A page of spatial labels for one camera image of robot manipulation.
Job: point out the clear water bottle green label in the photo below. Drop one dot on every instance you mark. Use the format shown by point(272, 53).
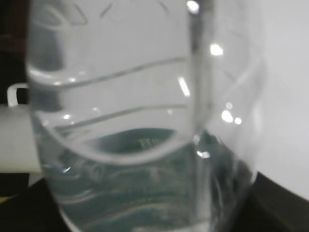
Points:
point(146, 113)

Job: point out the white ceramic mug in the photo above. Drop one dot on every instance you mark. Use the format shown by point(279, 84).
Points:
point(17, 146)

